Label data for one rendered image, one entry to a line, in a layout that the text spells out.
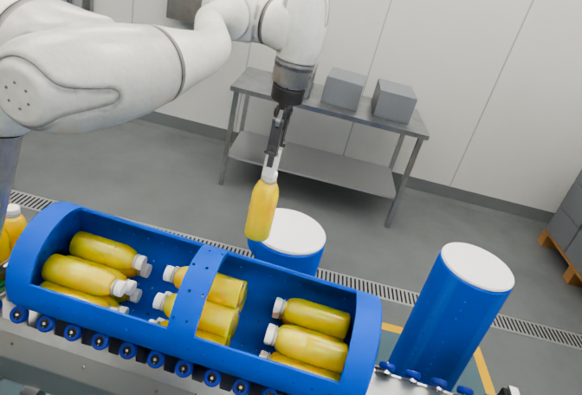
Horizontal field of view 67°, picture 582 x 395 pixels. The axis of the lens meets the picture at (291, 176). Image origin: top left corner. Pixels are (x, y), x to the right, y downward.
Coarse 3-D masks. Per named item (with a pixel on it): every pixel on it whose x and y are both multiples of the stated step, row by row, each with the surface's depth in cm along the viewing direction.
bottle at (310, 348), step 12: (276, 336) 104; (288, 336) 103; (300, 336) 103; (312, 336) 104; (276, 348) 104; (288, 348) 102; (300, 348) 102; (312, 348) 102; (324, 348) 102; (336, 348) 103; (300, 360) 103; (312, 360) 102; (324, 360) 102; (336, 360) 101; (336, 372) 103
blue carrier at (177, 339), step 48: (48, 240) 114; (144, 240) 125; (192, 240) 114; (144, 288) 126; (192, 288) 100; (288, 288) 123; (336, 288) 117; (144, 336) 101; (192, 336) 99; (240, 336) 121; (288, 384) 99; (336, 384) 96
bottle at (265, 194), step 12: (264, 180) 110; (276, 180) 111; (252, 192) 112; (264, 192) 110; (276, 192) 111; (252, 204) 112; (264, 204) 111; (276, 204) 114; (252, 216) 113; (264, 216) 112; (252, 228) 115; (264, 228) 114; (252, 240) 116; (264, 240) 117
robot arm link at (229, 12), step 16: (208, 0) 95; (224, 0) 89; (240, 0) 90; (256, 0) 92; (208, 16) 74; (224, 16) 86; (240, 16) 90; (256, 16) 92; (176, 32) 55; (192, 32) 59; (208, 32) 63; (224, 32) 68; (240, 32) 92; (256, 32) 94; (176, 48) 52; (192, 48) 56; (208, 48) 60; (224, 48) 64; (192, 64) 55; (208, 64) 60; (192, 80) 57; (176, 96) 55
